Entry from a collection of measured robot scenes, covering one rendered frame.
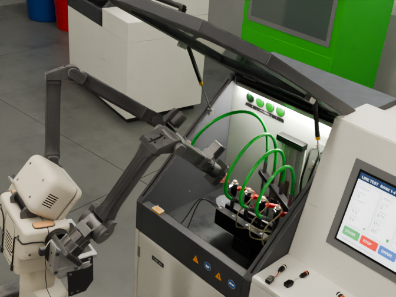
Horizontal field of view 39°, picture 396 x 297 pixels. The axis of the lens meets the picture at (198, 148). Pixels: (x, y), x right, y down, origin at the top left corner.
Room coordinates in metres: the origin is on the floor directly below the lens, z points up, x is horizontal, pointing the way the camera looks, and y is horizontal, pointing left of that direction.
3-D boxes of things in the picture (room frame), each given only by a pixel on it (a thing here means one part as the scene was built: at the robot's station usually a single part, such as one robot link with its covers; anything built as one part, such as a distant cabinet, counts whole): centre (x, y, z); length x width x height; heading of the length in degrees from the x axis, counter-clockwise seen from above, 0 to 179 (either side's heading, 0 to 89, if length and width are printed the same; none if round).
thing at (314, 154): (2.11, -0.53, 1.20); 0.13 x 0.03 x 0.31; 46
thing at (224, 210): (2.01, -0.26, 0.91); 0.34 x 0.10 x 0.15; 46
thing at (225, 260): (1.92, -0.01, 0.87); 0.62 x 0.04 x 0.16; 46
